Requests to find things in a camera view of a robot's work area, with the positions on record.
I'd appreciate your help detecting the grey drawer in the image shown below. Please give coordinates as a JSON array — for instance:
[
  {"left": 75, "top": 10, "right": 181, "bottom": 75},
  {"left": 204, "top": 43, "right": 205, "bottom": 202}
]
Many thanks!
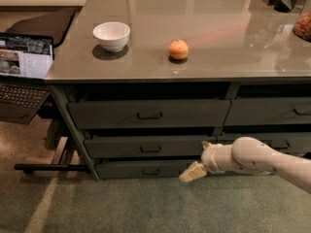
[
  {"left": 217, "top": 132, "right": 311, "bottom": 154},
  {"left": 85, "top": 135, "right": 216, "bottom": 158},
  {"left": 225, "top": 97, "right": 311, "bottom": 126},
  {"left": 96, "top": 159, "right": 194, "bottom": 179},
  {"left": 68, "top": 99, "right": 230, "bottom": 129}
]

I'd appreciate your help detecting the white ceramic bowl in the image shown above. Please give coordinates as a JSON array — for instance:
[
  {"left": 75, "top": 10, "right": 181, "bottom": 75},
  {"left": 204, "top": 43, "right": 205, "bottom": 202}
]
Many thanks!
[{"left": 92, "top": 21, "right": 130, "bottom": 52}]

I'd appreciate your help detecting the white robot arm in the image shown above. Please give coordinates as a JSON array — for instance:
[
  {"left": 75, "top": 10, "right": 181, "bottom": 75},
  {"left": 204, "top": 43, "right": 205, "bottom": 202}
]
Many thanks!
[{"left": 179, "top": 137, "right": 311, "bottom": 193}]

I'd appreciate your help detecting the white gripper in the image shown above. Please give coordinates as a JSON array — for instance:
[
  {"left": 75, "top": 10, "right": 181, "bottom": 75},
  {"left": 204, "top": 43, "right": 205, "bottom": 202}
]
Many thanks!
[{"left": 179, "top": 141, "right": 234, "bottom": 183}]

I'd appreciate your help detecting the black laptop stand base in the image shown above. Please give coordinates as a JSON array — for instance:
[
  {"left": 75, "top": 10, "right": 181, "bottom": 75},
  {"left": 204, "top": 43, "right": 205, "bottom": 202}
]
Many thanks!
[{"left": 14, "top": 136, "right": 90, "bottom": 175}]

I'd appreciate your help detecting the orange round fruit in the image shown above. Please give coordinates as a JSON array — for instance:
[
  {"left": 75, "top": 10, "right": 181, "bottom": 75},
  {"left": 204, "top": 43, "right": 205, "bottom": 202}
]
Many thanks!
[{"left": 169, "top": 40, "right": 189, "bottom": 60}]

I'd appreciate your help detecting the black open laptop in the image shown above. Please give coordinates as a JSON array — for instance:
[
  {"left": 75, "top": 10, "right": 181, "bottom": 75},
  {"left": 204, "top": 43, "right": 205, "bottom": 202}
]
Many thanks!
[{"left": 0, "top": 32, "right": 54, "bottom": 124}]

